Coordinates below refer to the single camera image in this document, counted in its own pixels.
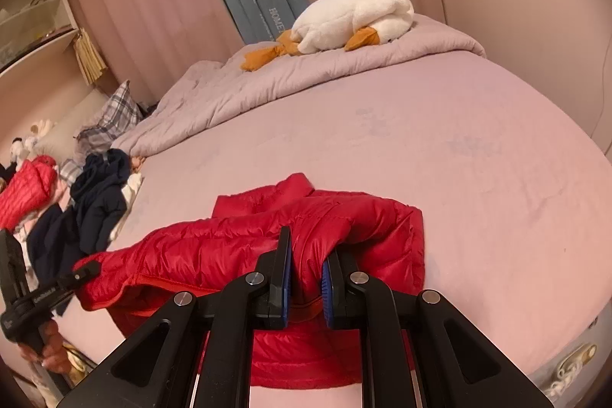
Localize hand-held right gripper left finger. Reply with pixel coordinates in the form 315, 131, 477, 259
57, 226, 293, 408

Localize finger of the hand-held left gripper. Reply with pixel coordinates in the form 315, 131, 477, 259
26, 270, 94, 308

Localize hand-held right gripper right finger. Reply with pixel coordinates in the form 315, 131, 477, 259
321, 248, 555, 408

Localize red puffer jacket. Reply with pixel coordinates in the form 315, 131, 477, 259
0, 154, 58, 232
74, 173, 426, 390

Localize person's left hand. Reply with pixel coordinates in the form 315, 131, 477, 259
19, 319, 72, 375

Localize navy hooded garment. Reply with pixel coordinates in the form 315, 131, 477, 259
71, 149, 132, 256

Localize folded red puffer jacket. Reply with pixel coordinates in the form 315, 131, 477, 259
0, 154, 58, 232

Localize white garment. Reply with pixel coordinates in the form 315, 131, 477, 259
109, 171, 145, 241

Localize small white plush toys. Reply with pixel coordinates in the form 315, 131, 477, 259
10, 119, 55, 163

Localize bed with pink sheet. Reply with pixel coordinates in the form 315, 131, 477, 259
0, 13, 605, 408

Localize plaid pillow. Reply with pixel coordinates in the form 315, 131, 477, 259
74, 80, 144, 151

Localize grey duvet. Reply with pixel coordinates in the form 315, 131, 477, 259
111, 13, 486, 155

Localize yellow tassel fringe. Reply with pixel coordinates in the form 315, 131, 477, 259
73, 28, 108, 86

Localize white display shelf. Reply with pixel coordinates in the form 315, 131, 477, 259
0, 0, 80, 74

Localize white goose plush toy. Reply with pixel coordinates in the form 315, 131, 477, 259
240, 0, 416, 72

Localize gold bed frame ornament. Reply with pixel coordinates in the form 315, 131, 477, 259
545, 343, 598, 399

